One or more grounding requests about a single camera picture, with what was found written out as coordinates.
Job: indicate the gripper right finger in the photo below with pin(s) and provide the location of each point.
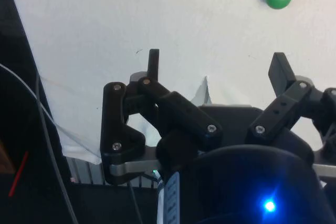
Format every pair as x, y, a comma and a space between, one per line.
282, 108

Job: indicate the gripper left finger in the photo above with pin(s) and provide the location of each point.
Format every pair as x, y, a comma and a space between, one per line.
181, 108

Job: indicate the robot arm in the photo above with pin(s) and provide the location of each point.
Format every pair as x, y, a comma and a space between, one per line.
155, 173

